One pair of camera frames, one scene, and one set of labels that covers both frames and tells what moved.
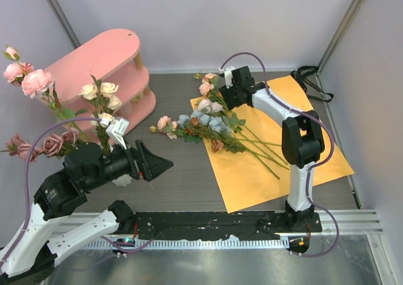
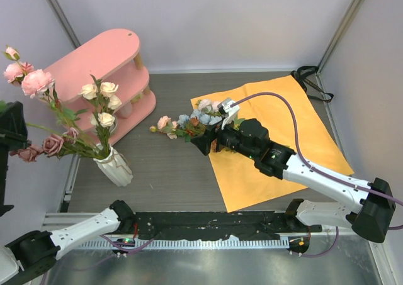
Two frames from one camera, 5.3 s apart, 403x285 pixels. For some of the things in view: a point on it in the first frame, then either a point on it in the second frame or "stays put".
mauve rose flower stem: (53, 145) stays put
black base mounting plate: (212, 226) stays put
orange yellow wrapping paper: (261, 173) stays put
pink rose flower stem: (38, 83) stays put
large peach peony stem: (207, 87) to (183, 127)
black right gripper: (225, 94) to (203, 142)
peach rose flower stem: (105, 102) stays put
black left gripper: (153, 165) to (13, 125)
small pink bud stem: (165, 125) stays put
